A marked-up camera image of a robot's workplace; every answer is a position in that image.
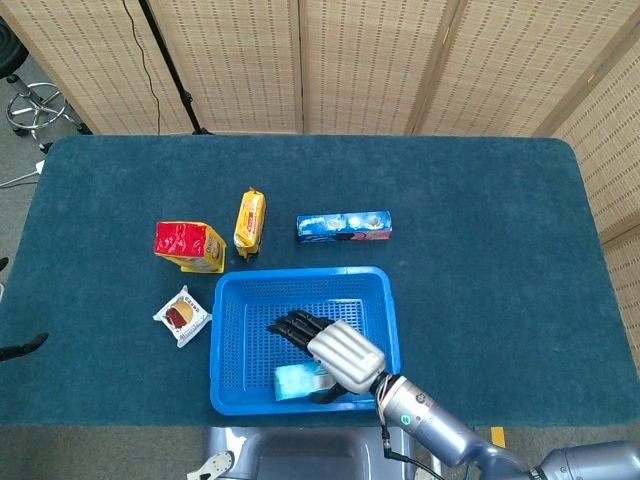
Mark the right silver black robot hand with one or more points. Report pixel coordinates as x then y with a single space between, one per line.
345 350

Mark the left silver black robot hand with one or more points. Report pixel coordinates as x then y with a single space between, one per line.
25 346

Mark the blue chocolate chip cookie box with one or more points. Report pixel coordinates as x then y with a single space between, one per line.
295 382

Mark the long blue sandwich cookie box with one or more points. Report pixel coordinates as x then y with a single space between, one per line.
345 227

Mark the small white bread snack packet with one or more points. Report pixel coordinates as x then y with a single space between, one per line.
181 315

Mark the small yellow biscuit pack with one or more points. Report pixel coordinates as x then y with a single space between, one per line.
250 220

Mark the large yellow red snack bag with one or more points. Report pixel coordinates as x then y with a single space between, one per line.
180 240

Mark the blue perforated plastic basket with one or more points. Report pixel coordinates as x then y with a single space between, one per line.
240 350

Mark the grey robot torso base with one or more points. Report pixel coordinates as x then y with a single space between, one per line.
310 455

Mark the teal carpet table cover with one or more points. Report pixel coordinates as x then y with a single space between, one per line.
475 300

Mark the yellow floor tape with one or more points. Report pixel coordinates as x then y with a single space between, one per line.
497 436

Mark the white power strip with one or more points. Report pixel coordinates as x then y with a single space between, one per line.
39 167

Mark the black stool with chrome base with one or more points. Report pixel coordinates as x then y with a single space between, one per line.
37 105

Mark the bamboo folding screen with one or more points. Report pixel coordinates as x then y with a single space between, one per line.
350 60

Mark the black tripod stand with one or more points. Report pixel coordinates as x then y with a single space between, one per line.
170 70

